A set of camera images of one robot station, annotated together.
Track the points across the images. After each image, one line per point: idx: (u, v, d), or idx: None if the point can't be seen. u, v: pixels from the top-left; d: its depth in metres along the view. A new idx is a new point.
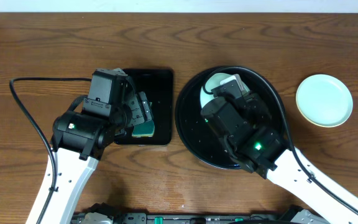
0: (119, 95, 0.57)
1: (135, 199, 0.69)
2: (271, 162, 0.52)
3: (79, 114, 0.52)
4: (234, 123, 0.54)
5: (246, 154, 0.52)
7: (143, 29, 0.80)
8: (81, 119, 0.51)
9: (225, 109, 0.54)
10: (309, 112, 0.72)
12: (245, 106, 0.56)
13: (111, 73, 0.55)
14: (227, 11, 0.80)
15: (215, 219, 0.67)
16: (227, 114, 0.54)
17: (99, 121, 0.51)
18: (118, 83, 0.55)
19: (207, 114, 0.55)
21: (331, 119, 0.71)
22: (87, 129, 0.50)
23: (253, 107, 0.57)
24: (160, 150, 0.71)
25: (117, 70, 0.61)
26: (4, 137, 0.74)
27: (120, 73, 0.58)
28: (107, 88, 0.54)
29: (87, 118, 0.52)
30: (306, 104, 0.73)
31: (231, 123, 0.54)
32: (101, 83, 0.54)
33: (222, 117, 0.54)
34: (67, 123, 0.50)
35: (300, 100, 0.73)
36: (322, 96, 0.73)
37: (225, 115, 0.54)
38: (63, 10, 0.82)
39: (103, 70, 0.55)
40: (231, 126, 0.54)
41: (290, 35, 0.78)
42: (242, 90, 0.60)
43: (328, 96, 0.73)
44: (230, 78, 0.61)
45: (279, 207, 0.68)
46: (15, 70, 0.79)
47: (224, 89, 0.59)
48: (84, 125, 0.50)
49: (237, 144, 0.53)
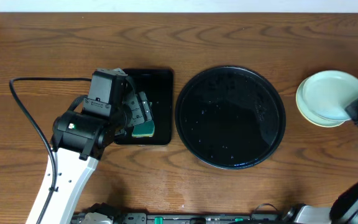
0: (119, 95, 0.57)
1: (135, 200, 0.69)
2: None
3: (79, 114, 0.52)
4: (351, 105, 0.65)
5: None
7: (143, 29, 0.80)
8: (81, 119, 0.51)
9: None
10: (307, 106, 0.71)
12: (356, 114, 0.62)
13: (111, 73, 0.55)
14: (227, 11, 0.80)
15: (215, 219, 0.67)
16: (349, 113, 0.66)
17: (100, 121, 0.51)
18: (117, 83, 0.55)
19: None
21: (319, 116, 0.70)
22: (87, 129, 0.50)
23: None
24: (160, 150, 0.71)
25: (117, 70, 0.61)
26: (4, 137, 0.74)
27: (120, 73, 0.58)
28: (108, 88, 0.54)
29: (87, 117, 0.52)
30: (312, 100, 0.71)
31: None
32: (101, 83, 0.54)
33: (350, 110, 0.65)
34: (67, 123, 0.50)
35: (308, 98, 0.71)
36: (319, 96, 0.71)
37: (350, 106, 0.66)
38: (63, 10, 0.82)
39: (103, 70, 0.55)
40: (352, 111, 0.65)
41: (290, 35, 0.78)
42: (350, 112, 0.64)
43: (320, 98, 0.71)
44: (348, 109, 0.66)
45: (279, 207, 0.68)
46: (15, 70, 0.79)
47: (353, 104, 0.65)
48: (84, 125, 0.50)
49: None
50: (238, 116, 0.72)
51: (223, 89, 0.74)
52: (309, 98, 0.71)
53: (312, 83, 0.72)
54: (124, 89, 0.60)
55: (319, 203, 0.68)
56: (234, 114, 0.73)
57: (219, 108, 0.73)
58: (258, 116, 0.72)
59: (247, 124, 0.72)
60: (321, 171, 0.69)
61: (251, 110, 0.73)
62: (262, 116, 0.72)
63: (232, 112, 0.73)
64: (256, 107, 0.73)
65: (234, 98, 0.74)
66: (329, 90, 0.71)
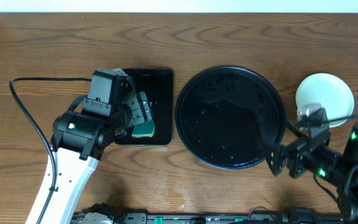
0: (119, 96, 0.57)
1: (135, 200, 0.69)
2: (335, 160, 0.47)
3: (79, 114, 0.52)
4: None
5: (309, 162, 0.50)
7: (143, 29, 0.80)
8: (81, 119, 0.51)
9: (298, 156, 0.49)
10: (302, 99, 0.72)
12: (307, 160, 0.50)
13: (111, 74, 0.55)
14: (227, 11, 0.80)
15: (215, 219, 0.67)
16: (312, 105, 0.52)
17: (99, 121, 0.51)
18: (117, 83, 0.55)
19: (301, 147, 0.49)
21: None
22: (86, 129, 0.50)
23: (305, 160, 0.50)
24: (160, 150, 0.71)
25: (117, 70, 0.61)
26: (3, 137, 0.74)
27: (119, 73, 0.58)
28: (108, 88, 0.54)
29: (87, 118, 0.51)
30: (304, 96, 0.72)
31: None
32: (101, 83, 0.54)
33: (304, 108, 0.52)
34: (67, 123, 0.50)
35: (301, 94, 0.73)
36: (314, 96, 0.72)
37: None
38: (64, 10, 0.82)
39: (102, 71, 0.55)
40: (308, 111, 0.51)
41: (290, 35, 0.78)
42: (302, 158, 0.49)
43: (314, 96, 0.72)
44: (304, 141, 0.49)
45: (279, 207, 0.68)
46: (15, 70, 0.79)
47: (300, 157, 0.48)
48: (83, 125, 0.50)
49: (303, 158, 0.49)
50: (238, 116, 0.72)
51: (223, 89, 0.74)
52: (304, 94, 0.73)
53: (311, 82, 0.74)
54: (124, 89, 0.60)
55: (319, 204, 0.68)
56: (234, 114, 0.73)
57: (219, 108, 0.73)
58: (258, 116, 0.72)
59: (247, 124, 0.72)
60: None
61: (251, 110, 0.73)
62: (262, 116, 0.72)
63: (232, 113, 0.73)
64: (256, 107, 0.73)
65: (234, 98, 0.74)
66: (323, 93, 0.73)
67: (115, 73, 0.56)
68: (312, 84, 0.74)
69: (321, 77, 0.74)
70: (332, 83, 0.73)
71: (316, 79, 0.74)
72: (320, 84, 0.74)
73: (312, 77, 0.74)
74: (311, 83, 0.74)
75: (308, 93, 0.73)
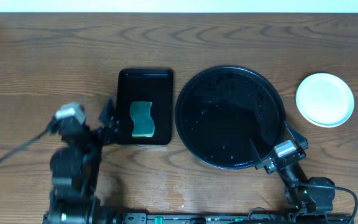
0: (86, 177, 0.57)
1: (135, 199, 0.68)
2: (295, 179, 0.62)
3: (64, 201, 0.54)
4: (328, 198, 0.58)
5: (283, 172, 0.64)
7: (143, 29, 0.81)
8: (69, 210, 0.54)
9: (278, 169, 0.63)
10: (301, 99, 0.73)
12: (281, 171, 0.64)
13: (68, 129, 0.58)
14: (227, 11, 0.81)
15: (215, 219, 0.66)
16: (284, 147, 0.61)
17: (86, 205, 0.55)
18: (78, 178, 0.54)
19: (278, 167, 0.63)
21: (309, 111, 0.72)
22: (78, 216, 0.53)
23: (281, 170, 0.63)
24: (160, 150, 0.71)
25: (68, 111, 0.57)
26: (3, 137, 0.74)
27: (74, 158, 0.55)
28: (74, 185, 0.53)
29: (74, 202, 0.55)
30: (304, 97, 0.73)
31: (322, 206, 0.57)
32: (65, 184, 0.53)
33: (278, 149, 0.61)
34: (58, 215, 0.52)
35: (301, 94, 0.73)
36: (314, 96, 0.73)
37: (330, 206, 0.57)
38: (64, 10, 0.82)
39: (59, 171, 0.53)
40: (280, 154, 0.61)
41: (290, 35, 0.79)
42: (284, 175, 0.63)
43: (315, 97, 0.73)
44: (286, 167, 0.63)
45: (279, 207, 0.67)
46: (13, 70, 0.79)
47: (279, 169, 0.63)
48: (73, 211, 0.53)
49: (279, 170, 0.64)
50: (238, 116, 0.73)
51: (223, 89, 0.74)
52: (304, 94, 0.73)
53: (312, 83, 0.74)
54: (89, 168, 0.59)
55: None
56: (234, 114, 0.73)
57: (218, 108, 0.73)
58: (258, 116, 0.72)
59: (247, 124, 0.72)
60: (321, 171, 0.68)
61: (250, 110, 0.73)
62: (262, 116, 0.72)
63: (231, 113, 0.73)
64: (256, 107, 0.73)
65: (234, 98, 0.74)
66: (324, 93, 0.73)
67: (71, 167, 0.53)
68: (313, 84, 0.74)
69: (322, 78, 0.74)
70: (333, 84, 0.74)
71: (317, 80, 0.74)
72: (321, 84, 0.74)
73: (314, 77, 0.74)
74: (311, 84, 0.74)
75: (308, 93, 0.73)
